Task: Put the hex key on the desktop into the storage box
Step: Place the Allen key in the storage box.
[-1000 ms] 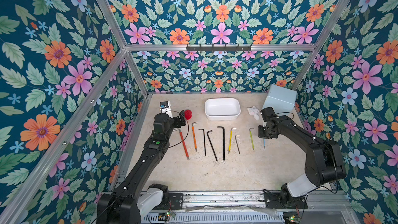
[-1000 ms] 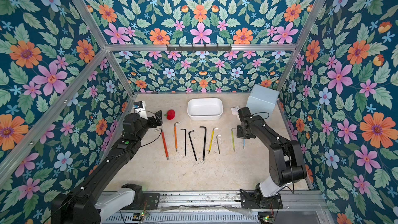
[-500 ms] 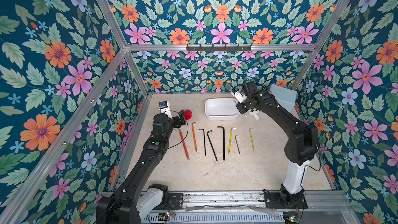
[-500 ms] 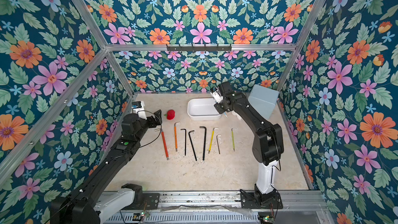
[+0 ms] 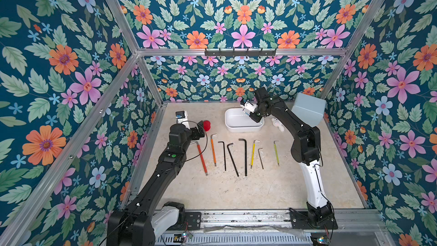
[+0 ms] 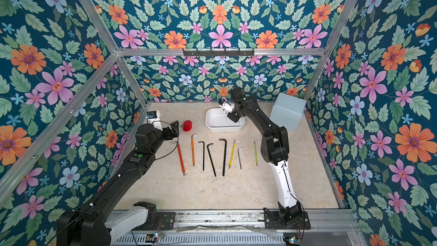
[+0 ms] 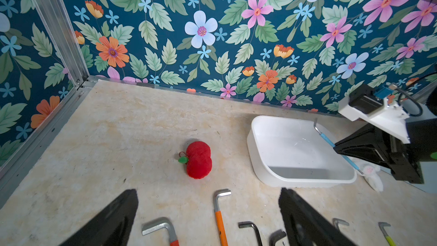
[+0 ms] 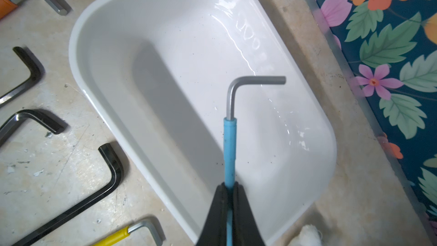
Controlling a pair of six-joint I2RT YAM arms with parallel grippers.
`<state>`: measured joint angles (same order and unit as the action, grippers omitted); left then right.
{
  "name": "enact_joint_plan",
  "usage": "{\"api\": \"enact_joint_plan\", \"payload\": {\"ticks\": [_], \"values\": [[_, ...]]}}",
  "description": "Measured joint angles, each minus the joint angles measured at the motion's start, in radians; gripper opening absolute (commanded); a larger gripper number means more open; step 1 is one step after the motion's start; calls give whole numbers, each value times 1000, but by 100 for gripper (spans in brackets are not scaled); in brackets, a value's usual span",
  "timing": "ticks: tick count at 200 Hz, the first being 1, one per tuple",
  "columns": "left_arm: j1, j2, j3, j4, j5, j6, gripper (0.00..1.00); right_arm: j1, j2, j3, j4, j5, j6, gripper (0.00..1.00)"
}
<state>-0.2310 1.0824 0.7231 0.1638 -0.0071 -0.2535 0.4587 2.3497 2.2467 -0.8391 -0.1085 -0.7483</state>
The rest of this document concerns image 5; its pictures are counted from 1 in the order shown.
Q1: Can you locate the thin black hex key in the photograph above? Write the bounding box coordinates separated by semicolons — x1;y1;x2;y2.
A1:
218;141;227;172

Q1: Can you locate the medium black hex key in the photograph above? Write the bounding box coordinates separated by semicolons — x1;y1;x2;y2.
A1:
226;143;240;177

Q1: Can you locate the small silver hex key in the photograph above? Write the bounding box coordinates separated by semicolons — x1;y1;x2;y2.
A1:
258;148;264;169

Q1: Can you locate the yellow handled hex key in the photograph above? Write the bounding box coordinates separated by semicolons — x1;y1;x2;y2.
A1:
250;140;260;169

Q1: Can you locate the green handled hex key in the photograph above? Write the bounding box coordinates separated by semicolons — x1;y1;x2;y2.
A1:
274;141;280;166

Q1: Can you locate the large black hex key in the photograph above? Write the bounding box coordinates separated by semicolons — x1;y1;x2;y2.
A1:
239;138;248;177

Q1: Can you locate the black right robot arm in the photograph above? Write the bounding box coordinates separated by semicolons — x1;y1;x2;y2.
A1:
240;88;338;230

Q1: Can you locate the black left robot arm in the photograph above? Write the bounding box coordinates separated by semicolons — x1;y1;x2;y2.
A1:
104;121;207;246

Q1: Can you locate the white storage box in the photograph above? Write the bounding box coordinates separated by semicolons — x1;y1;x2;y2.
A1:
225;108;265;133

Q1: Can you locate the light blue box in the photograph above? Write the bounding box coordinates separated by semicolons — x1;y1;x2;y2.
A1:
291;93;327;127

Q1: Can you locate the red plush apple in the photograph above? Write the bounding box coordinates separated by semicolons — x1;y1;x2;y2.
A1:
203;120;211;132

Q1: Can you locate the white plush bunny toy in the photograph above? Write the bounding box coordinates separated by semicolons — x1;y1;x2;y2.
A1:
272;118;285;133

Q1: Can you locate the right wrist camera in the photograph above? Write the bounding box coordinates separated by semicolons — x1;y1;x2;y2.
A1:
240;101;258;116

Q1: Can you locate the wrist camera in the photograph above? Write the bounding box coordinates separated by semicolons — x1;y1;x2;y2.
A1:
240;101;258;116
175;110;190;129

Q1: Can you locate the orange handled hex key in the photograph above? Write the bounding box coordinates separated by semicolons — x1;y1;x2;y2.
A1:
211;134;217;166

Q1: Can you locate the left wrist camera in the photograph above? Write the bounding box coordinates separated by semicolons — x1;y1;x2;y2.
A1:
175;110;190;129

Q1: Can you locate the red handled hex key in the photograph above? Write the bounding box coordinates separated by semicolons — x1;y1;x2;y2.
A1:
195;141;208;176

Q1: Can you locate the black hook rail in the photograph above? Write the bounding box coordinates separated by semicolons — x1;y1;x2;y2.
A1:
204;49;277;58

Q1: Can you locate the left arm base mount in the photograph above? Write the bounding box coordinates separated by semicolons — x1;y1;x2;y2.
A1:
151;202;202;238

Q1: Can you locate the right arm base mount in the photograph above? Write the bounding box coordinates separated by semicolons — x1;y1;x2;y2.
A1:
289;202;338;230

